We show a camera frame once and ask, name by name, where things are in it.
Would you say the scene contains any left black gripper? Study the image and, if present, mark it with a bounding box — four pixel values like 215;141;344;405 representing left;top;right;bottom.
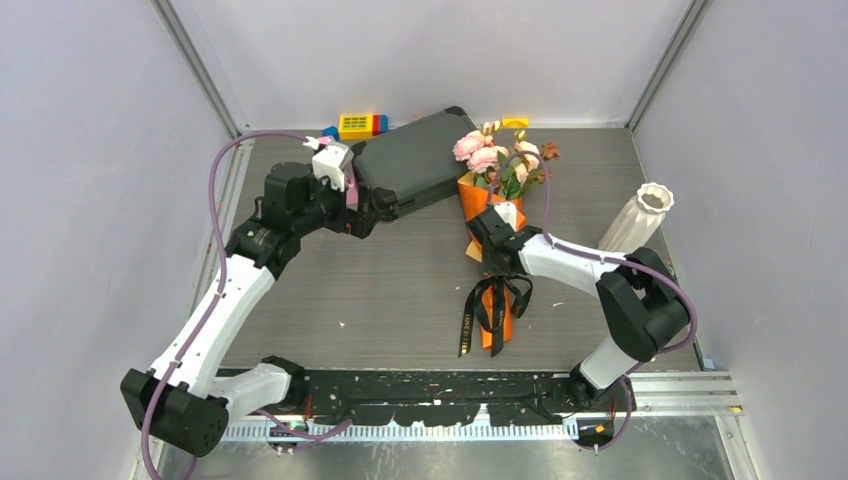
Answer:
293;166;379;238

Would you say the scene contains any black ribbon gold lettering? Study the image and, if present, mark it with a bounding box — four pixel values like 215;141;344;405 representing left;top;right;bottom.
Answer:
457;275;533;358

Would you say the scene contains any orange flower bouquet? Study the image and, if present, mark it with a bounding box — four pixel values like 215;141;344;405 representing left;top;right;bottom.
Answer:
452;121;562;350

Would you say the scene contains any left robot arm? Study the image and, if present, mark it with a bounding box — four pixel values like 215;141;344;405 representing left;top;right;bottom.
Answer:
120;162;377;457

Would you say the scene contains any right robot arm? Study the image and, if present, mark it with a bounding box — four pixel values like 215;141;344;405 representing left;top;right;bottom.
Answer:
467;202;696;411

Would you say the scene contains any white ribbed vase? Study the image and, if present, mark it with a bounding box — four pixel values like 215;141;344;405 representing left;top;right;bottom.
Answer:
597;182;675;253

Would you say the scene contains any dark grey hard case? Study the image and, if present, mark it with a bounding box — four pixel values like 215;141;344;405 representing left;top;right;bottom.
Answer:
352;106;476;221

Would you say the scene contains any red blue toy block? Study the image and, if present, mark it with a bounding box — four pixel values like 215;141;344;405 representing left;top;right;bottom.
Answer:
371;114;389;136

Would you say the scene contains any yellow toy block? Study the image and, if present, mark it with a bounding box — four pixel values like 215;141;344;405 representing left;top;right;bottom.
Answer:
338;114;375;140

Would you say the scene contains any small yellow toy piece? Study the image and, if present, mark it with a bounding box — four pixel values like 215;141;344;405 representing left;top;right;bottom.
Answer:
501;117;529;129

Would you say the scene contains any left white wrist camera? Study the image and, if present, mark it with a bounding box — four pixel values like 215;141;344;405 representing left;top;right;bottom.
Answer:
303;136;354;192

